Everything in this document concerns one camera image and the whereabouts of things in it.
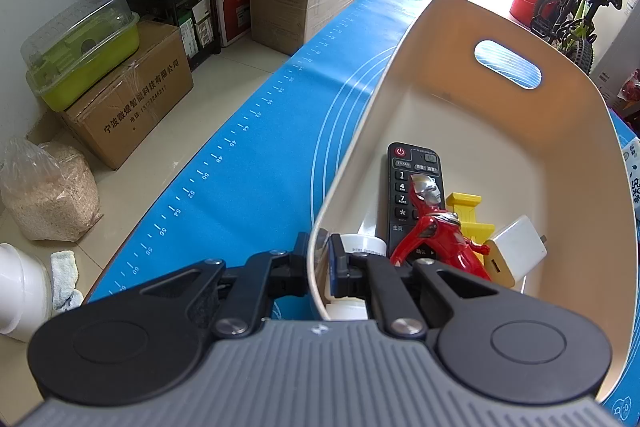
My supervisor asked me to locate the green lidded plastic container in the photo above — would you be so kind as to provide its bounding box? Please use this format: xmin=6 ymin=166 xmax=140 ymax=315
xmin=21 ymin=0 xmax=140 ymax=112

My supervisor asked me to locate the cardboard box under green container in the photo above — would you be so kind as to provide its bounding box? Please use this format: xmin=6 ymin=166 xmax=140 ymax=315
xmin=58 ymin=20 xmax=193 ymax=170

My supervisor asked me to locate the blue silicone baking mat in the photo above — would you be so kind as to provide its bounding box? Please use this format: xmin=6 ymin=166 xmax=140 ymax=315
xmin=91 ymin=0 xmax=639 ymax=426

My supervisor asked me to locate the beige plastic storage bin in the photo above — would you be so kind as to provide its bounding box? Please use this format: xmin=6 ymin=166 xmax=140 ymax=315
xmin=307 ymin=0 xmax=638 ymax=399

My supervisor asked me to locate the red silver hero figure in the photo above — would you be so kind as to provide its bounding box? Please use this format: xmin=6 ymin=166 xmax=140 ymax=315
xmin=390 ymin=173 xmax=490 ymax=281

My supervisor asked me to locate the red plastic bucket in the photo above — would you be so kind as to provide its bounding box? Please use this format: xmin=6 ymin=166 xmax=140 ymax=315
xmin=510 ymin=0 xmax=537 ymax=27

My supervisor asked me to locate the white plastic jug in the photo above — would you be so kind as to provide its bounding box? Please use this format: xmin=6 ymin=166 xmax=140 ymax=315
xmin=0 ymin=243 xmax=52 ymax=343

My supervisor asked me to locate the yellow plastic toy tool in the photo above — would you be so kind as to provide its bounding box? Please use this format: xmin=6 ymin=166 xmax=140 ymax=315
xmin=446 ymin=192 xmax=496 ymax=244

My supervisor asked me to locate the white crumpled cloth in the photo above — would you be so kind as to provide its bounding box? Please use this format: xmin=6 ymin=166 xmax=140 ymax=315
xmin=50 ymin=251 xmax=84 ymax=314

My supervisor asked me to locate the white power adapter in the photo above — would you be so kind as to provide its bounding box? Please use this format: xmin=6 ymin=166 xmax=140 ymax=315
xmin=484 ymin=216 xmax=547 ymax=288

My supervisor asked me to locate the white freezer cabinet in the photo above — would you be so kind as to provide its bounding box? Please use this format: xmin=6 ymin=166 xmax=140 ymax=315
xmin=589 ymin=0 xmax=639 ymax=107

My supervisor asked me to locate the white pill bottle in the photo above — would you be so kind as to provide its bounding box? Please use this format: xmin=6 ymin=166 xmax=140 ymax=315
xmin=326 ymin=233 xmax=387 ymax=321

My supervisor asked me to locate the black tv remote control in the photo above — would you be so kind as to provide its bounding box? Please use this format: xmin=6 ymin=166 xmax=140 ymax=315
xmin=386 ymin=142 xmax=446 ymax=257

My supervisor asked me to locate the bag of wood pellets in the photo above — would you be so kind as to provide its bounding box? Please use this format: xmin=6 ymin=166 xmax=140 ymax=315
xmin=1 ymin=138 xmax=102 ymax=242

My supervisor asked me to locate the tissue box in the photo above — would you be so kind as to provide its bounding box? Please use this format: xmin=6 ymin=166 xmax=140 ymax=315
xmin=623 ymin=136 xmax=640 ymax=219

